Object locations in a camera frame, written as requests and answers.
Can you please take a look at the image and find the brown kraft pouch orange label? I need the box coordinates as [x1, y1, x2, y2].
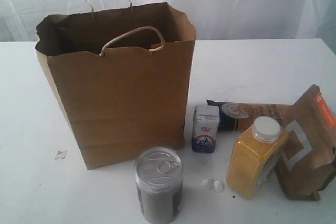
[276, 84, 335, 201]

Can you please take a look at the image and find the brown paper bag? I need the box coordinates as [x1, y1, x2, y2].
[35, 2, 196, 170]

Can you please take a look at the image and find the clear plastic scrap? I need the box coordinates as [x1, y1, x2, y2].
[55, 150, 67, 160]

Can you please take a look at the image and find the spaghetti pasta packet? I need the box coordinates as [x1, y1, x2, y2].
[207, 100, 291, 132]

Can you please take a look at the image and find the small white blue carton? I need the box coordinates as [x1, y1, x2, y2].
[192, 105, 220, 153]

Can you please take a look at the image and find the yellow grain bottle white cap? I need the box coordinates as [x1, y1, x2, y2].
[226, 116, 289, 199]

